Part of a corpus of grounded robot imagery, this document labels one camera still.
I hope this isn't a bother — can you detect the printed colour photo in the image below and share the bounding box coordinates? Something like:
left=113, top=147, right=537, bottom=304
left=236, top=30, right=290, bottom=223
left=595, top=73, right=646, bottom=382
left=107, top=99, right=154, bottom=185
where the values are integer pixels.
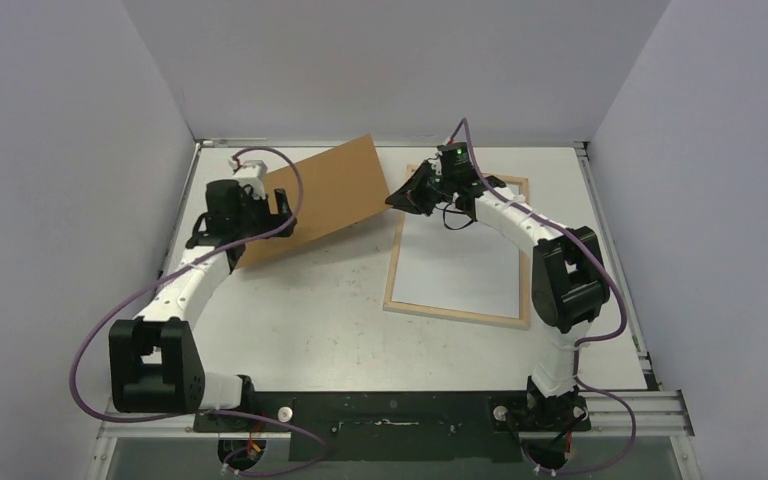
left=390, top=192, right=524, bottom=321

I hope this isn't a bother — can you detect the brown cardboard backing board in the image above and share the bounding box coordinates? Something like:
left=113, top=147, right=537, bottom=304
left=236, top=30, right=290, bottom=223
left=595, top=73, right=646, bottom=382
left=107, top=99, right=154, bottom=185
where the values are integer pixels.
left=238, top=134, right=390, bottom=268

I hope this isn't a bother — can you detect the white wooden picture frame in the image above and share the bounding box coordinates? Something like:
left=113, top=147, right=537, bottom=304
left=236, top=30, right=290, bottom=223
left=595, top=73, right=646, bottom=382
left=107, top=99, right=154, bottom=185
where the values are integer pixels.
left=382, top=163, right=532, bottom=331

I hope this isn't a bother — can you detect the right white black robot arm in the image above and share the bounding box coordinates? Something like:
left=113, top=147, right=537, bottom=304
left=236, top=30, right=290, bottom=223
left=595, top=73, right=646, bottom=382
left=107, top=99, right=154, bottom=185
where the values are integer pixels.
left=385, top=142, right=610, bottom=431

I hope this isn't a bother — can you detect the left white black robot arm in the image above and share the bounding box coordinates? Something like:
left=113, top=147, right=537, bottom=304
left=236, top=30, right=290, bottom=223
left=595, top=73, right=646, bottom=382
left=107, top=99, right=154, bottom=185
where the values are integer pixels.
left=108, top=179, right=297, bottom=431

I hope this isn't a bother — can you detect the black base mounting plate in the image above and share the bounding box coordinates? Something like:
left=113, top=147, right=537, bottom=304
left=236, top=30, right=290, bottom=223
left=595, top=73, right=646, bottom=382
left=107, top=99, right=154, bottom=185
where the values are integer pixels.
left=193, top=390, right=591, bottom=465

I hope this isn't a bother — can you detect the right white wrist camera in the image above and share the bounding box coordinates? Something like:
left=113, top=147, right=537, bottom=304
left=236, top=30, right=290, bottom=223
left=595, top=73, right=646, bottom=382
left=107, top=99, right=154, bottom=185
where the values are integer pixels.
left=425, top=156, right=442, bottom=176

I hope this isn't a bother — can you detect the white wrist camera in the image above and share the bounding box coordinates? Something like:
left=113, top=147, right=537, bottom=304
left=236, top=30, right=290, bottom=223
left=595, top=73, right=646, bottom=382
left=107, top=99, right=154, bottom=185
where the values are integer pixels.
left=425, top=156, right=442, bottom=176
left=229, top=159, right=268, bottom=200

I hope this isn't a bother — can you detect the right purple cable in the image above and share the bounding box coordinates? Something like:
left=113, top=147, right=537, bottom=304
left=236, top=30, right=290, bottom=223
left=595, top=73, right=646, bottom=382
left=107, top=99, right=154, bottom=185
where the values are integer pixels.
left=446, top=117, right=637, bottom=477

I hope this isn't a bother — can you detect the purple cable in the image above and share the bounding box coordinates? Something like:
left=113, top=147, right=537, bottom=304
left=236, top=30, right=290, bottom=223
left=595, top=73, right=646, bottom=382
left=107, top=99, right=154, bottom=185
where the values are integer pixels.
left=446, top=117, right=637, bottom=477
left=69, top=146, right=329, bottom=478

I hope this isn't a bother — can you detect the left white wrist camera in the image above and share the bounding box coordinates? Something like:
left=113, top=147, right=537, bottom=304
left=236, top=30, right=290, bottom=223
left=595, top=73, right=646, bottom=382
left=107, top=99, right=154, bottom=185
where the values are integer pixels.
left=229, top=159, right=268, bottom=200

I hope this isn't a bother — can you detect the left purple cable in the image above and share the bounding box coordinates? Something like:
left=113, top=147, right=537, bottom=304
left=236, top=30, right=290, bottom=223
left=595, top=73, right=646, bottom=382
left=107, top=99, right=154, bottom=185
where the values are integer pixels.
left=69, top=146, right=329, bottom=478

